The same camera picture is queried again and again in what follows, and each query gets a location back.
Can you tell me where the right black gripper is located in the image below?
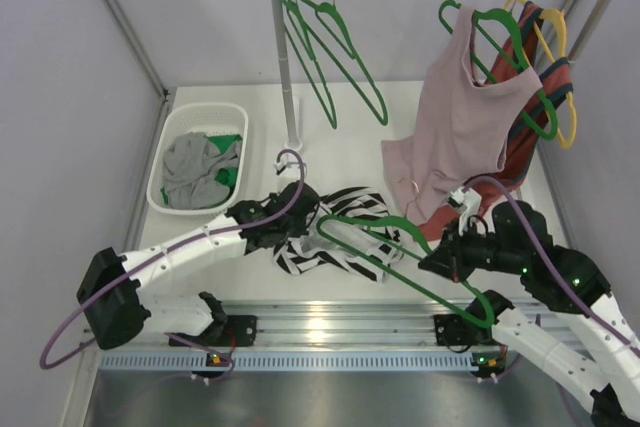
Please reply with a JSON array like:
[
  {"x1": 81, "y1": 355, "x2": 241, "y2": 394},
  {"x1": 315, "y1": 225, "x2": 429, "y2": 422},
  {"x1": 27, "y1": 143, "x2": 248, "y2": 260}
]
[{"x1": 418, "y1": 213, "x2": 525, "y2": 281}]

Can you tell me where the black white striped tank top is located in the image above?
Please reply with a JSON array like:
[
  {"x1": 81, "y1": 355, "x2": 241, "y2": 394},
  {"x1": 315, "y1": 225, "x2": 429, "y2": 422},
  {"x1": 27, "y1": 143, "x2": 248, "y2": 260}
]
[{"x1": 273, "y1": 187, "x2": 404, "y2": 283}]

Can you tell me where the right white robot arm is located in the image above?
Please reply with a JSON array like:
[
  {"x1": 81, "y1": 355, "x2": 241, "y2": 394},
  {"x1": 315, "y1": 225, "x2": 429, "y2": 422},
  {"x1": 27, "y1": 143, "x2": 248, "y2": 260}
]
[{"x1": 418, "y1": 201, "x2": 639, "y2": 426}]

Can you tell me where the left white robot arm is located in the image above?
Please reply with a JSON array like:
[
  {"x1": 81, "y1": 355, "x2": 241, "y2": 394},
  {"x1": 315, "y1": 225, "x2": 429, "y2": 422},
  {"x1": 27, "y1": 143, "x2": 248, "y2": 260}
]
[{"x1": 76, "y1": 181, "x2": 320, "y2": 350}]

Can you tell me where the pink tank top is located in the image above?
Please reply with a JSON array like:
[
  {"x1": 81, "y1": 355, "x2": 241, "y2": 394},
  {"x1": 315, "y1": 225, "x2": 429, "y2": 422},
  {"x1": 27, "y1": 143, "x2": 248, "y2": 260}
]
[{"x1": 381, "y1": 6, "x2": 542, "y2": 225}]

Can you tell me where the rust red tank top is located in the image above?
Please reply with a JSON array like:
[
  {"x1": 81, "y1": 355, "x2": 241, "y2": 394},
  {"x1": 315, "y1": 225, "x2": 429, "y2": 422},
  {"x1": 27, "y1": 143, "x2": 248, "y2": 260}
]
[{"x1": 420, "y1": 0, "x2": 573, "y2": 241}]

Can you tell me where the green hanger holding pink top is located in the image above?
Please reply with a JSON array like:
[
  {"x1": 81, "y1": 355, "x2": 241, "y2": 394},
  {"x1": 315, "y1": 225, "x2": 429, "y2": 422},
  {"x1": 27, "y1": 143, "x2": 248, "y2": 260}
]
[{"x1": 438, "y1": 0, "x2": 559, "y2": 142}]

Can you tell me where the yellow hanger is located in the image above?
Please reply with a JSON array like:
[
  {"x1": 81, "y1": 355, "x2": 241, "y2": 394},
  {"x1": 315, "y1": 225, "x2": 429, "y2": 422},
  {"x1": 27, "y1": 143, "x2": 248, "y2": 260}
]
[{"x1": 504, "y1": 0, "x2": 578, "y2": 149}]

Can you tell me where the green cloth in basket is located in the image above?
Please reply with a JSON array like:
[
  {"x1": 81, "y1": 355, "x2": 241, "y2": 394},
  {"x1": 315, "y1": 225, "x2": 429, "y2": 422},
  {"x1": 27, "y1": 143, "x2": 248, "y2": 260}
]
[{"x1": 159, "y1": 133, "x2": 244, "y2": 201}]

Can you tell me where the white plastic laundry basket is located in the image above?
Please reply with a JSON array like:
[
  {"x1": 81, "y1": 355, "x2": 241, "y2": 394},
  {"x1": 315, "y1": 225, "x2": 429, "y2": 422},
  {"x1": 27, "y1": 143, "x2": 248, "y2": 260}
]
[{"x1": 147, "y1": 102, "x2": 249, "y2": 217}]

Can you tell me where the grey cloth in basket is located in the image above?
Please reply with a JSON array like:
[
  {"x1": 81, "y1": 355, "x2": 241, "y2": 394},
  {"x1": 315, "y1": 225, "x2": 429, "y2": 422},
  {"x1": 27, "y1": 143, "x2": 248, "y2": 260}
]
[{"x1": 160, "y1": 131, "x2": 232, "y2": 210}]

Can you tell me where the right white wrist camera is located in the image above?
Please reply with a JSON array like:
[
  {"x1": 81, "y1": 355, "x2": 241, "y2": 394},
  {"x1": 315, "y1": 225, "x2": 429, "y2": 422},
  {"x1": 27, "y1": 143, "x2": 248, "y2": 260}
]
[{"x1": 447, "y1": 187, "x2": 482, "y2": 236}]

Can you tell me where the aluminium mounting rail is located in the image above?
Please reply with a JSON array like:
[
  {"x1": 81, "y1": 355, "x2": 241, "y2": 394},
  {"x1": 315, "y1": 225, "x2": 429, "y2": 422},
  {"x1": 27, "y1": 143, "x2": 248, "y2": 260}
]
[{"x1": 169, "y1": 299, "x2": 621, "y2": 348}]

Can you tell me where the slotted grey cable duct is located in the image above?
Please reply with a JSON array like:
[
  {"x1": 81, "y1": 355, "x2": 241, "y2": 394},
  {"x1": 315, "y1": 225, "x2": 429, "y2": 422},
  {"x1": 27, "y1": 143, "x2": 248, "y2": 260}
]
[{"x1": 99, "y1": 349, "x2": 498, "y2": 372}]

